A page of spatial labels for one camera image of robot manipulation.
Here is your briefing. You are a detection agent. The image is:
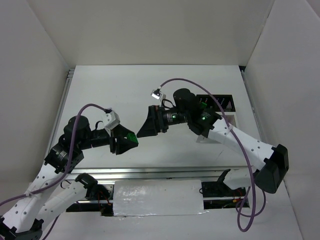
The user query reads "white slotted container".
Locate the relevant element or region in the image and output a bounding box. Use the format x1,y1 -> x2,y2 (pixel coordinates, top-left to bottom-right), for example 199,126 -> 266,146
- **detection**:
196,113 -> 238,144

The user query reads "black slotted container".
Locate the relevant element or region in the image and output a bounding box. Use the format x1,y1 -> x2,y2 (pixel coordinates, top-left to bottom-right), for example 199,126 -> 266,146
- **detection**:
196,94 -> 236,112

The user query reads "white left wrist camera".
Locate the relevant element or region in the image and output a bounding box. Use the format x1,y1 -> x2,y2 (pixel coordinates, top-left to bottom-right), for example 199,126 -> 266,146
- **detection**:
101,110 -> 121,131

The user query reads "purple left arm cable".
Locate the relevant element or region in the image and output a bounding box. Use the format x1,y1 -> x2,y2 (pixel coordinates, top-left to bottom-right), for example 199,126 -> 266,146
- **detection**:
0,103 -> 112,240

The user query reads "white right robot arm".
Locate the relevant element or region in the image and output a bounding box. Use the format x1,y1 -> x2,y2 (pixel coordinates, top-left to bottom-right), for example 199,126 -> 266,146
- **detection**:
137,88 -> 289,194

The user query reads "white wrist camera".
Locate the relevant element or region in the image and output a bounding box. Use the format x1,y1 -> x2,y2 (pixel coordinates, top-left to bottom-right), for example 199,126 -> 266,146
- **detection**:
151,88 -> 166,106
101,110 -> 121,131

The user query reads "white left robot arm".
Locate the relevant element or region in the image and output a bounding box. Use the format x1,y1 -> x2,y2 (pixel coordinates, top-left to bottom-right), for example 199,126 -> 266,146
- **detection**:
0,113 -> 139,240

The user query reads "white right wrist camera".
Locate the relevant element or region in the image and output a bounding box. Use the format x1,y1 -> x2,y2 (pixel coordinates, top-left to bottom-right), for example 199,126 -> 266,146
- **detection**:
151,88 -> 166,106

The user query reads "aluminium rail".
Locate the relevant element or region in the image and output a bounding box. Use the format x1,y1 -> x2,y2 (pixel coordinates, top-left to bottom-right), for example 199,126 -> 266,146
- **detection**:
46,68 -> 75,152
66,166 -> 248,182

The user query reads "aluminium front rail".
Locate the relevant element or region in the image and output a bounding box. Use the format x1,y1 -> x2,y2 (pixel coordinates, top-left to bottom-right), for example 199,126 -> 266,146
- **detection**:
66,166 -> 248,182

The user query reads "green curved lego brick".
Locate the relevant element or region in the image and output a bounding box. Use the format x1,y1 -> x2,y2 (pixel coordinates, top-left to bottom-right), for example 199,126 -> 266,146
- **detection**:
200,102 -> 208,109

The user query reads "aluminium left side rail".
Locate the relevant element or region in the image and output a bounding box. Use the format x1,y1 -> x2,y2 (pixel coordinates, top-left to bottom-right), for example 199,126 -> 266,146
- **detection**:
46,68 -> 75,152

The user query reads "white taped cover panel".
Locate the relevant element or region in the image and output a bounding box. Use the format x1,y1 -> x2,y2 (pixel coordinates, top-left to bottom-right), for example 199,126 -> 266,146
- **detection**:
113,179 -> 205,217

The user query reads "green square lego brick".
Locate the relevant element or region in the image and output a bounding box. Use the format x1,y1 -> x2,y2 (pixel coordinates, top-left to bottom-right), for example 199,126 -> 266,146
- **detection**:
126,132 -> 138,143

